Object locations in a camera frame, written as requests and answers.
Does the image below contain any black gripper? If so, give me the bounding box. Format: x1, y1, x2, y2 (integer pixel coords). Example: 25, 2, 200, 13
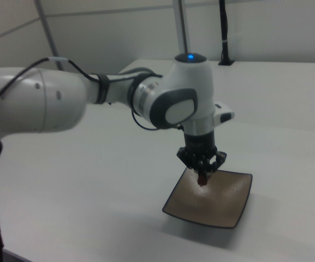
176, 132, 228, 181

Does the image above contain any small round brown food item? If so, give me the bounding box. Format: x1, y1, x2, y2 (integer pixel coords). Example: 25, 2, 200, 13
197, 174, 210, 187

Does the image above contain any square brown ceramic plate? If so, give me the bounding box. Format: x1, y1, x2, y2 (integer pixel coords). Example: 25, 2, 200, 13
162, 165, 254, 230

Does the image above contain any black arm strap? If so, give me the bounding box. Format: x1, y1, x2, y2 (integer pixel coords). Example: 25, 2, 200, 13
91, 72, 111, 105

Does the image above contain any black camera stand pole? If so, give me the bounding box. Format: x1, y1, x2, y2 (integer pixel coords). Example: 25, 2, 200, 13
217, 0, 236, 67

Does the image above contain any grey partition post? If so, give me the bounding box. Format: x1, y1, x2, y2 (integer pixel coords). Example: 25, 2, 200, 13
177, 0, 191, 55
33, 0, 66, 72

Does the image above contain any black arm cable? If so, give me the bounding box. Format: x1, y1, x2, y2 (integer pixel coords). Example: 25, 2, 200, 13
0, 56, 181, 131

